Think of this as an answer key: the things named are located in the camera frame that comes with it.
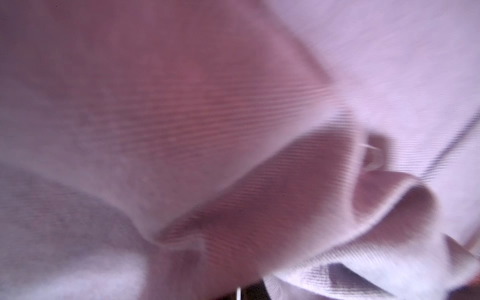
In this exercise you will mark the purple trousers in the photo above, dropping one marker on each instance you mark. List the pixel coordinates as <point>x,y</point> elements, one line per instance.
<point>181,150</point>

